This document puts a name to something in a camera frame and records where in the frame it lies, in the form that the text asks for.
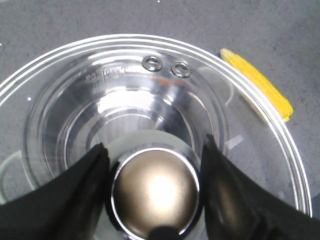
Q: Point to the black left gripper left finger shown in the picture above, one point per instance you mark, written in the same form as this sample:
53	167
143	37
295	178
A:
66	208

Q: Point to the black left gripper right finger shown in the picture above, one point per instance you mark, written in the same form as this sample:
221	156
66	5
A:
236	208

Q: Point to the yellow plastic corn cob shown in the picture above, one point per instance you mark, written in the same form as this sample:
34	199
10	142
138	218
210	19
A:
277	99

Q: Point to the glass pot lid steel knob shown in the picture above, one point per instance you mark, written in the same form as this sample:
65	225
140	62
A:
153	190

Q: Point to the pale green electric cooking pot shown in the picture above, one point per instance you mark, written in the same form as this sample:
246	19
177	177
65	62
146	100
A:
78	97

